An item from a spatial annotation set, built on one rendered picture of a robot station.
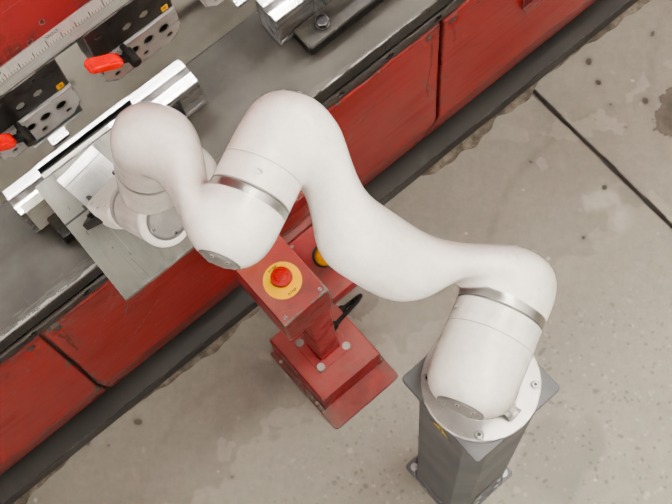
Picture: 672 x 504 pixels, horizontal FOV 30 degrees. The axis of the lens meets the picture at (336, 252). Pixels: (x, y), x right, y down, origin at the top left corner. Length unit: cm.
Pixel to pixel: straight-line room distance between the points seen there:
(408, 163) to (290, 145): 171
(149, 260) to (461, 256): 70
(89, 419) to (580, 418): 116
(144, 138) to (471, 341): 48
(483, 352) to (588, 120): 174
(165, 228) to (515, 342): 55
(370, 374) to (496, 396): 145
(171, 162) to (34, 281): 86
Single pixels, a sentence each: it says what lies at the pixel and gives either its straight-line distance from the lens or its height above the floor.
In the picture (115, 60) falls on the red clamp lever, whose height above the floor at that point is 129.
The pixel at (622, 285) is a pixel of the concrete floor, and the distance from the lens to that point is 313.
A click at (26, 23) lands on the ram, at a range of 180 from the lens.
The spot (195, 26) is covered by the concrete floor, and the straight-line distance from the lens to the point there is 341.
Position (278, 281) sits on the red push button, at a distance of 226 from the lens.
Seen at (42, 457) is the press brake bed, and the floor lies 5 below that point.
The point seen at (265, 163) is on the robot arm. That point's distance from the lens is 143.
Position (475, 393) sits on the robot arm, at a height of 141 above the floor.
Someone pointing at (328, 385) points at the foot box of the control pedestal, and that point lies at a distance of 292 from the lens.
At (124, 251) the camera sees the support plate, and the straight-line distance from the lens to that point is 212.
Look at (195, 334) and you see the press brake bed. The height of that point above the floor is 5.
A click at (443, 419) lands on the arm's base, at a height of 101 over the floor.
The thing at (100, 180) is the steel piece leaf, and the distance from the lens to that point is 217.
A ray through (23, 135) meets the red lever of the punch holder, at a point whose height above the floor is 126.
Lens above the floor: 297
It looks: 72 degrees down
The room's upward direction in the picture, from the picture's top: 11 degrees counter-clockwise
